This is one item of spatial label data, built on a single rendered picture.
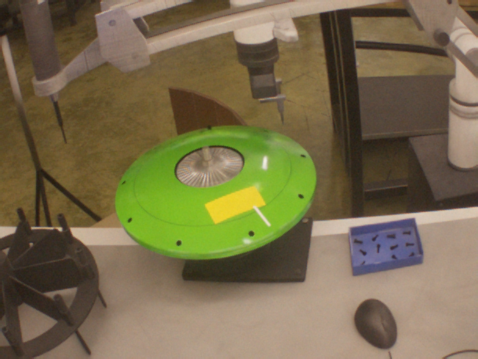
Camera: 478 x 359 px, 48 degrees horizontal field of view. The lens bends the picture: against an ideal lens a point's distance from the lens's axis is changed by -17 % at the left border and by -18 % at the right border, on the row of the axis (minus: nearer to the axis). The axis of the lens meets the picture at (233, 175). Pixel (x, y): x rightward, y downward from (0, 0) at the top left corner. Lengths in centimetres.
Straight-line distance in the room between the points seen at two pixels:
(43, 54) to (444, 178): 90
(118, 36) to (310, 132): 238
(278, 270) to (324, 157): 186
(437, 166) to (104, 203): 183
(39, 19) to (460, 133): 90
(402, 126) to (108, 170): 142
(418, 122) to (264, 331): 177
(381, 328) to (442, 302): 13
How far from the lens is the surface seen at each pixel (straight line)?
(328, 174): 274
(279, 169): 94
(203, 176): 94
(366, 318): 89
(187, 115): 163
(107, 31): 70
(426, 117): 261
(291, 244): 105
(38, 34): 72
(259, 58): 109
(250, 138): 101
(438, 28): 77
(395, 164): 279
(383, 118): 259
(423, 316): 93
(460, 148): 130
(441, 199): 125
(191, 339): 94
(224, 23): 70
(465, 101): 123
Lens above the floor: 163
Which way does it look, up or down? 36 degrees down
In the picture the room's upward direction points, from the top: 10 degrees counter-clockwise
